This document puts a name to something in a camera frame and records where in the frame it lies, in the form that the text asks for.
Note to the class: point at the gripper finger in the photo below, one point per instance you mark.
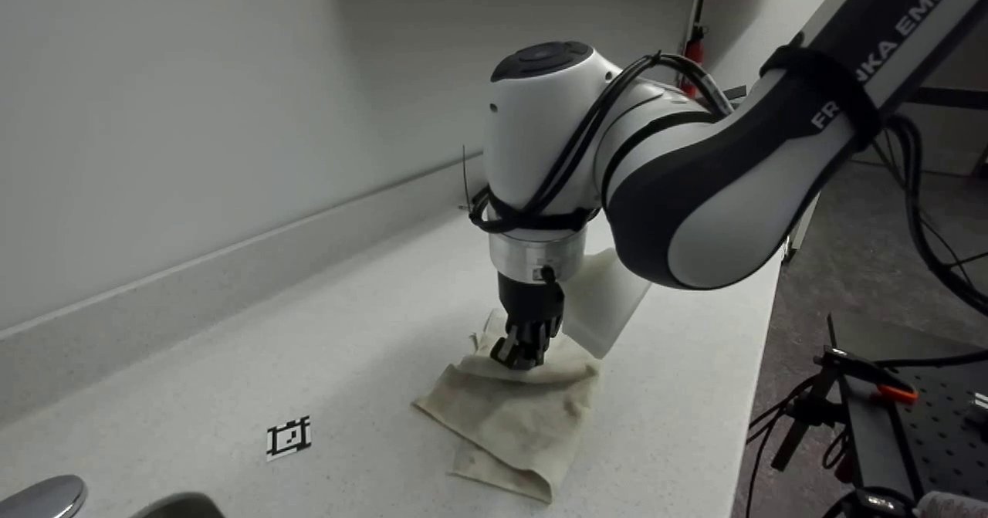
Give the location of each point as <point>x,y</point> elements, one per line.
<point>512,350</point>
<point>543,342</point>

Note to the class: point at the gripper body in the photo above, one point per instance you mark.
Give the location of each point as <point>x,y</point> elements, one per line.
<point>529,300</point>

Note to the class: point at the beige cloth towel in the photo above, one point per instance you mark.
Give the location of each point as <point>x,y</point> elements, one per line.
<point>513,418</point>

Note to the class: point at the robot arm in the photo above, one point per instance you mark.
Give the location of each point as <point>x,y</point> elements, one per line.
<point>718,186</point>

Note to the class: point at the black and white marker tag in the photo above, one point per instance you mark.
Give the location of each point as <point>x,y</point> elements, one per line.
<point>289,438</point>

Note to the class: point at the red fire extinguisher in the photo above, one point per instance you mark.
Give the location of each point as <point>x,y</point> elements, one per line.
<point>694,51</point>

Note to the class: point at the black clamp with orange grip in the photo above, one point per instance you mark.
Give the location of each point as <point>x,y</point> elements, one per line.
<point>864,371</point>

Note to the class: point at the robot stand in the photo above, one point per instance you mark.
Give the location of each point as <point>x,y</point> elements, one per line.
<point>938,418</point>

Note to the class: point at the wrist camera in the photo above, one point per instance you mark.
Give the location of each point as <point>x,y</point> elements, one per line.
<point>606,306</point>

